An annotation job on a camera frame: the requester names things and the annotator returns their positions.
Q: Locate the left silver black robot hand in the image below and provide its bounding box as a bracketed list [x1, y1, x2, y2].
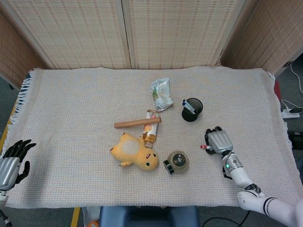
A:
[0, 139, 37, 191]

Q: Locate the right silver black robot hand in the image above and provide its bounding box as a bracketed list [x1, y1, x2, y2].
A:
[204, 126, 234, 156]

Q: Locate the black mesh pen holder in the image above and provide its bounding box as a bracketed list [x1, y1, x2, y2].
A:
[181, 97, 204, 123]

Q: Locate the white marker with blue cap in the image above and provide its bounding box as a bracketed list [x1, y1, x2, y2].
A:
[181, 102, 196, 114]
[182, 99, 196, 112]

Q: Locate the glass jar with black lid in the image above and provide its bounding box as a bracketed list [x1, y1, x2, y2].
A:
[163, 150, 190, 175]

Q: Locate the plastic tea drink bottle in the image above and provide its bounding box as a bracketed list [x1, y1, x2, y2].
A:
[142, 109, 160, 149]

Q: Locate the crumpled white green snack bag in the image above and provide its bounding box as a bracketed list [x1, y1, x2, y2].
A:
[151, 77, 175, 113]

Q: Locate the white power strip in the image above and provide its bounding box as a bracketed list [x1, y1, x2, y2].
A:
[281, 108, 301, 119]

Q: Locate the brown wooden stick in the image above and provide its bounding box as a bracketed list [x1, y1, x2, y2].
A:
[114, 117, 162, 130]

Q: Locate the yellow plush toy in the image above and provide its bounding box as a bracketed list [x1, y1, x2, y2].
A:
[109, 132, 160, 171]

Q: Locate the blue padded chair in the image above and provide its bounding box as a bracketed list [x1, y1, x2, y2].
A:
[98, 206, 200, 227]

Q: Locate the white woven tablecloth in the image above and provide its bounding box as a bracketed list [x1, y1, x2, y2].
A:
[4, 65, 301, 210]

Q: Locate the woven bamboo folding screen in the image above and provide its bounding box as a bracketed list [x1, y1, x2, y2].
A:
[0, 0, 303, 88]

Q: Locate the black floor cable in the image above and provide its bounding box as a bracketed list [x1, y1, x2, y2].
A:
[203, 209, 250, 227]

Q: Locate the white power cable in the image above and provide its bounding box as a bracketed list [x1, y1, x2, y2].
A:
[280, 63, 303, 112]

